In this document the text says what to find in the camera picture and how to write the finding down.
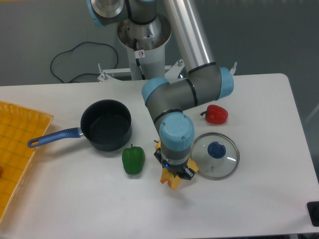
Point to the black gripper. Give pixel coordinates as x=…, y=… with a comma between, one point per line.
x=176, y=166

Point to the green bell pepper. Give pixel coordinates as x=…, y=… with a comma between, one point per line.
x=133, y=159

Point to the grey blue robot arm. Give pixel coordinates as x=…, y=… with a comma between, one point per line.
x=165, y=101

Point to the yellow bell pepper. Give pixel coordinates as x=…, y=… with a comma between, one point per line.
x=158, y=144

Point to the glass pot lid blue knob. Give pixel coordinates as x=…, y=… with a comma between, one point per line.
x=216, y=156

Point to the red bell pepper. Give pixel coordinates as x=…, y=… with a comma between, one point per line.
x=215, y=114

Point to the black device at table edge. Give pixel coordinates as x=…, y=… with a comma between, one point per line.
x=313, y=209

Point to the yellow woven tray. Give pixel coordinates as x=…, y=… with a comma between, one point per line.
x=18, y=125

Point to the black saucepan blue handle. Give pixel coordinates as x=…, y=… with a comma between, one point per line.
x=107, y=124

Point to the white metal mounting bracket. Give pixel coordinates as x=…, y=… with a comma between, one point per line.
x=172, y=72

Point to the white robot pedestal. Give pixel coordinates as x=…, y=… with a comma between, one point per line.
x=145, y=45

